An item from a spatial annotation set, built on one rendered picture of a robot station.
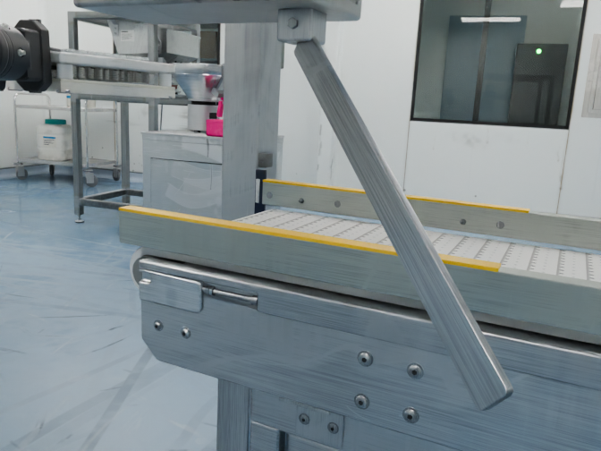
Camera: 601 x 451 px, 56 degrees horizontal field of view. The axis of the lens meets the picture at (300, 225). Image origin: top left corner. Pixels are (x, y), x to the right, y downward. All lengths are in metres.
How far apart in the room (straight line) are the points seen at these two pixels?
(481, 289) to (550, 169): 5.09
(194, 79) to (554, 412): 2.93
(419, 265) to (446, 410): 0.15
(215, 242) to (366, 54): 5.18
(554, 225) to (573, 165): 4.84
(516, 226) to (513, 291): 0.27
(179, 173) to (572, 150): 3.60
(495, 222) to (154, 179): 2.65
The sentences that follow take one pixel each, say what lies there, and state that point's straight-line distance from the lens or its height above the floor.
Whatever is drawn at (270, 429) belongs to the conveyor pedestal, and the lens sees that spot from 0.58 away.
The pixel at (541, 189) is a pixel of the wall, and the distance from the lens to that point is 5.51.
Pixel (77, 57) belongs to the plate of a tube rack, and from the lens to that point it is 1.13.
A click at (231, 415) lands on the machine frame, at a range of 0.93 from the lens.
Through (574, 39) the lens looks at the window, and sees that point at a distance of 5.52.
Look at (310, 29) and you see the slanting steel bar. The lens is 0.44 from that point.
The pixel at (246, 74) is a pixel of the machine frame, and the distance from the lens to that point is 0.80.
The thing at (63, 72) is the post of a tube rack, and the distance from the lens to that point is 1.12.
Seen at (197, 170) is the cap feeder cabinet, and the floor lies 0.58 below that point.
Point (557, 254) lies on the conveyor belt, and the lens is 0.65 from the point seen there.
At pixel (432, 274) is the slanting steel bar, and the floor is 0.85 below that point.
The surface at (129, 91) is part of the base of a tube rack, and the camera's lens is 1.18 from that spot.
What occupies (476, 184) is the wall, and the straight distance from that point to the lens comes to 5.49.
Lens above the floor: 0.94
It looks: 12 degrees down
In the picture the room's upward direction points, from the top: 3 degrees clockwise
